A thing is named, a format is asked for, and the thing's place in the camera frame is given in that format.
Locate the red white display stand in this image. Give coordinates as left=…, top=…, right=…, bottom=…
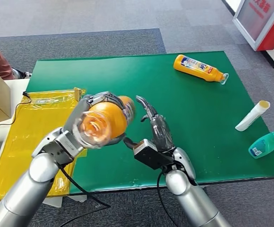
left=232, top=0, right=274, bottom=52

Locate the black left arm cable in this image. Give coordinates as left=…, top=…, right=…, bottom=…
left=57, top=166, right=111, bottom=227

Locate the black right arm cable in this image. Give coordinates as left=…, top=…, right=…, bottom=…
left=156, top=170, right=180, bottom=227

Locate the small silver black object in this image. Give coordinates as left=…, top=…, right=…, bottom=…
left=11, top=68, right=32, bottom=79

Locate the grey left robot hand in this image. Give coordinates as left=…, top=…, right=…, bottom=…
left=63, top=91, right=128, bottom=151

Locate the slim orange bottle clear cap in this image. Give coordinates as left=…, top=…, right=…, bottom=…
left=173, top=54, right=229, bottom=86

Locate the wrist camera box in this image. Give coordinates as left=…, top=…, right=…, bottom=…
left=133, top=139, right=174, bottom=171
left=53, top=130, right=85, bottom=166

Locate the green table mat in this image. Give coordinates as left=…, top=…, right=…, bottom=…
left=26, top=51, right=274, bottom=194

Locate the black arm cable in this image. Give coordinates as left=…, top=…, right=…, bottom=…
left=156, top=170, right=180, bottom=227
left=57, top=166, right=111, bottom=227

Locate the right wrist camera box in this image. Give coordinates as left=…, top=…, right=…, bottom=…
left=133, top=139, right=174, bottom=171

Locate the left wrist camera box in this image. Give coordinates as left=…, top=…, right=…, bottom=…
left=53, top=130, right=85, bottom=166

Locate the large orange bottle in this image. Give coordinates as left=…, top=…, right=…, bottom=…
left=72, top=95, right=137, bottom=150

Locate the yellow plastic bag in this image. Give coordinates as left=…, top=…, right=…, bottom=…
left=0, top=87, right=88, bottom=203

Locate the white tube bottle yellow end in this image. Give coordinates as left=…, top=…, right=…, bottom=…
left=235, top=100, right=270, bottom=132

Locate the thin black cable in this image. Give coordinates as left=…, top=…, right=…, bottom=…
left=0, top=91, right=32, bottom=129

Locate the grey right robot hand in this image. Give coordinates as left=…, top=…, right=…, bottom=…
left=124, top=95, right=175, bottom=153

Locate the teal plastic bottle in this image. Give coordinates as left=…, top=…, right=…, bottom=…
left=248, top=131, right=274, bottom=159

